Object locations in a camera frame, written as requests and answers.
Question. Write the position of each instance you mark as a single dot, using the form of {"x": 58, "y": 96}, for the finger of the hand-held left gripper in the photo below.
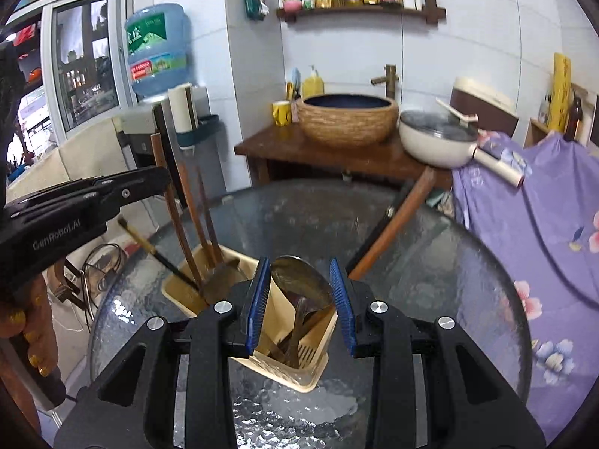
{"x": 135, "y": 187}

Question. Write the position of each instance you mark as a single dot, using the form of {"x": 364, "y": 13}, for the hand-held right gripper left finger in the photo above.
{"x": 257, "y": 308}

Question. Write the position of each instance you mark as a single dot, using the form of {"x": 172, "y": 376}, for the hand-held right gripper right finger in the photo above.
{"x": 341, "y": 304}

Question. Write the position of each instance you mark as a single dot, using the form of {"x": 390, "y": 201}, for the brown wooden chopstick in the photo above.
{"x": 164, "y": 206}
{"x": 407, "y": 215}
{"x": 202, "y": 215}

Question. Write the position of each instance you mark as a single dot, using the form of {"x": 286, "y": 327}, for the black chopstick with gold band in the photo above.
{"x": 149, "y": 248}

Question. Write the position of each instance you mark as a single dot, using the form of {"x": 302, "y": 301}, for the beige perforated utensil holder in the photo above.
{"x": 299, "y": 374}

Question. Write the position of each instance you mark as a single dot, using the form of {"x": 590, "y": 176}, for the person's left hand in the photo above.
{"x": 35, "y": 318}

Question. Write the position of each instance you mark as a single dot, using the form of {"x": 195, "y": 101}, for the grey water dispenser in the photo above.
{"x": 140, "y": 121}

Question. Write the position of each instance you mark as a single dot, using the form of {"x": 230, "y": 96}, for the teal roll holder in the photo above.
{"x": 203, "y": 130}

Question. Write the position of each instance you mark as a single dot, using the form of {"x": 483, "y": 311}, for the white paper towel roll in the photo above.
{"x": 180, "y": 110}

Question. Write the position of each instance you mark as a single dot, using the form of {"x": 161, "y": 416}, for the round glass table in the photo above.
{"x": 444, "y": 290}

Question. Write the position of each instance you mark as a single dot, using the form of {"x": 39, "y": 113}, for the sliding window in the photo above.
{"x": 79, "y": 65}

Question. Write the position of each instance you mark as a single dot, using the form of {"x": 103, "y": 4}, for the blue water jug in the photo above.
{"x": 159, "y": 51}

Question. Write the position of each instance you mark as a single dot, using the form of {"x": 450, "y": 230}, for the wooden washstand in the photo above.
{"x": 290, "y": 149}

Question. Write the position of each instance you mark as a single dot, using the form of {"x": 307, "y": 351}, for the yellow cup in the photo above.
{"x": 282, "y": 113}

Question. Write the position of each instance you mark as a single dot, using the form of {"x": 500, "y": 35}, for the pink patterned cup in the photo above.
{"x": 296, "y": 113}

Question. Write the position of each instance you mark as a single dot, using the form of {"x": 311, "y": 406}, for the woven basin sink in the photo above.
{"x": 348, "y": 121}

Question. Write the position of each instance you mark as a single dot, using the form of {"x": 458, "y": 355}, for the cream pan with lid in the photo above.
{"x": 430, "y": 142}

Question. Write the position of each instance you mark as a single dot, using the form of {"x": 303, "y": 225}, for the yellow soap dispenser bottle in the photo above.
{"x": 312, "y": 85}

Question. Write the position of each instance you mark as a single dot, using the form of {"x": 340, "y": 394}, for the purple floral cloth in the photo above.
{"x": 547, "y": 252}

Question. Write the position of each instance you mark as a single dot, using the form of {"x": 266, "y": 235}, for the brass faucet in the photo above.
{"x": 388, "y": 80}

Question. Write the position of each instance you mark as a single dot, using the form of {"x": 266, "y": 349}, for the pink bowl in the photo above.
{"x": 291, "y": 4}

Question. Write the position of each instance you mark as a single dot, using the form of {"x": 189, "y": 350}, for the brown and cream rice cooker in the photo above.
{"x": 486, "y": 107}

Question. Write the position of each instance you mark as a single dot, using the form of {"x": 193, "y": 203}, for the wooden box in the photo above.
{"x": 537, "y": 133}

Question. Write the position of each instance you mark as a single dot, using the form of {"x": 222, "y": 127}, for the brown glass bottle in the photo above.
{"x": 574, "y": 119}

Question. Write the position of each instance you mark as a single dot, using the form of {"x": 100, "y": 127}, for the yellow wrap roll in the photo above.
{"x": 561, "y": 91}

